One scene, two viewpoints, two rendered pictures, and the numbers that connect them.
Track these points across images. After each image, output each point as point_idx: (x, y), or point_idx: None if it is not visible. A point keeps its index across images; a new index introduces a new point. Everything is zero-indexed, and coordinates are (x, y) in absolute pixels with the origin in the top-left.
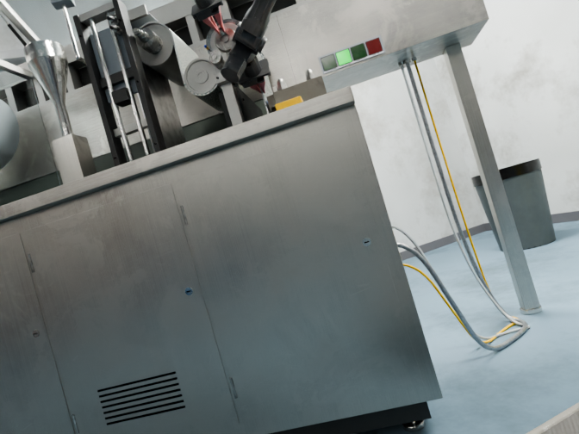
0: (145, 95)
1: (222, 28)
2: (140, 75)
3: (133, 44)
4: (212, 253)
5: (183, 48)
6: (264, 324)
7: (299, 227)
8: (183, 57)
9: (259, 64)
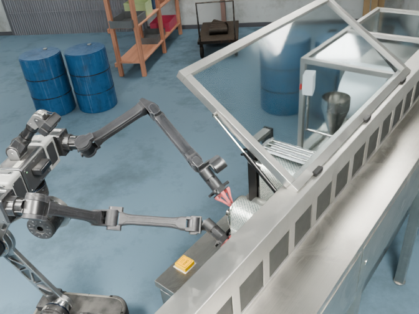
0: (249, 192)
1: (226, 204)
2: (250, 182)
3: (250, 166)
4: None
5: (274, 184)
6: None
7: None
8: (270, 189)
9: (214, 238)
